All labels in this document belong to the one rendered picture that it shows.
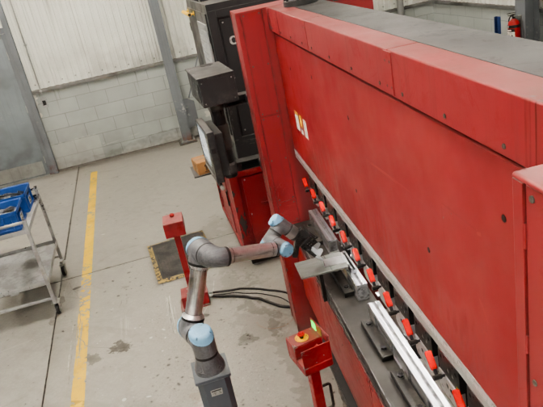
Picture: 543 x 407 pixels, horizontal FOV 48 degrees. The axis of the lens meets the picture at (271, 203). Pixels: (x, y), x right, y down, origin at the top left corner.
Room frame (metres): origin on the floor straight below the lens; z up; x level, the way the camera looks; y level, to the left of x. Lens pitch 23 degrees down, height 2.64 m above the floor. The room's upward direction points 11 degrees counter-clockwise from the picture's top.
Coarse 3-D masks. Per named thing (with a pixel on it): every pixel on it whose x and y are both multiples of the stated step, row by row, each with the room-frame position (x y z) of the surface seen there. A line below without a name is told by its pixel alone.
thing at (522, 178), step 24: (528, 168) 0.74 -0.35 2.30; (528, 192) 0.71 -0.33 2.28; (528, 216) 0.71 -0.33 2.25; (528, 240) 0.71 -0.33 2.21; (528, 264) 0.71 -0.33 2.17; (528, 288) 0.71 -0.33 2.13; (528, 312) 0.71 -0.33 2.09; (528, 336) 0.71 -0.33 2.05; (528, 360) 0.72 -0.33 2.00; (528, 384) 0.72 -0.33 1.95
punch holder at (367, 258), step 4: (360, 244) 2.41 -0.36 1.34; (364, 252) 2.35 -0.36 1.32; (364, 256) 2.36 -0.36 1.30; (368, 256) 2.30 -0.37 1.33; (364, 260) 2.37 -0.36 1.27; (368, 260) 2.31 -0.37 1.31; (372, 260) 2.26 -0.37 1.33; (368, 264) 2.32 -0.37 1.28; (372, 264) 2.26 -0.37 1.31; (364, 268) 2.38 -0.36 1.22; (372, 268) 2.27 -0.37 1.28; (376, 268) 2.26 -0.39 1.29; (364, 272) 2.39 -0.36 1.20; (376, 272) 2.26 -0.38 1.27; (376, 276) 2.26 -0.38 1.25; (368, 280) 2.34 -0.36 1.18; (376, 280) 2.26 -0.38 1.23; (372, 284) 2.30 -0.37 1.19; (376, 284) 2.26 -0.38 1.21
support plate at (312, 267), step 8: (328, 256) 2.97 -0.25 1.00; (336, 256) 2.95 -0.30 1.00; (296, 264) 2.95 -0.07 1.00; (304, 264) 2.93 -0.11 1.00; (312, 264) 2.91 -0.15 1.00; (320, 264) 2.90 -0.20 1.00; (344, 264) 2.84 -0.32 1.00; (304, 272) 2.84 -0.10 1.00; (312, 272) 2.83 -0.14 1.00; (320, 272) 2.81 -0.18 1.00; (328, 272) 2.81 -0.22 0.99
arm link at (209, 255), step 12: (276, 240) 2.76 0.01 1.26; (204, 252) 2.57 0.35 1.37; (216, 252) 2.56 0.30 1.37; (228, 252) 2.57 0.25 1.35; (240, 252) 2.60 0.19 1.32; (252, 252) 2.62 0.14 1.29; (264, 252) 2.65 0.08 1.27; (276, 252) 2.68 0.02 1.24; (288, 252) 2.69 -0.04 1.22; (204, 264) 2.56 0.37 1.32; (216, 264) 2.54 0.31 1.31; (228, 264) 2.56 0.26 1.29
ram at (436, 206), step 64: (320, 64) 2.66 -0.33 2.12; (320, 128) 2.87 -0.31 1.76; (384, 128) 1.90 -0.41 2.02; (448, 128) 1.42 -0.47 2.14; (384, 192) 1.98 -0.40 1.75; (448, 192) 1.44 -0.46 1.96; (384, 256) 2.08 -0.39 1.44; (448, 256) 1.47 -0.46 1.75; (512, 256) 1.13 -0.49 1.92; (448, 320) 1.51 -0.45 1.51; (512, 320) 1.14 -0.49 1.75; (512, 384) 1.15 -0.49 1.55
